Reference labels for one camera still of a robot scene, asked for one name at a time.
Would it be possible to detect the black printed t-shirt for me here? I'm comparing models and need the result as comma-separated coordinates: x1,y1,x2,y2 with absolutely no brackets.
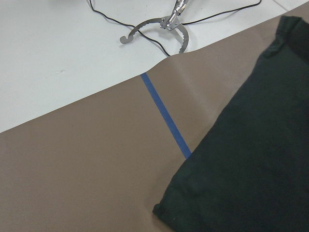
153,16,309,232

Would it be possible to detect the blue tape line crosswise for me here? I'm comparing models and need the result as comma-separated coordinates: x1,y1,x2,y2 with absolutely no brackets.
140,73,192,159

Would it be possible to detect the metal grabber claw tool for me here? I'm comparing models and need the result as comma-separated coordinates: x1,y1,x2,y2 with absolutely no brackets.
119,0,189,54

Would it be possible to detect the thin black table cable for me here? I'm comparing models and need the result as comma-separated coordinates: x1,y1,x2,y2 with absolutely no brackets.
86,0,263,58

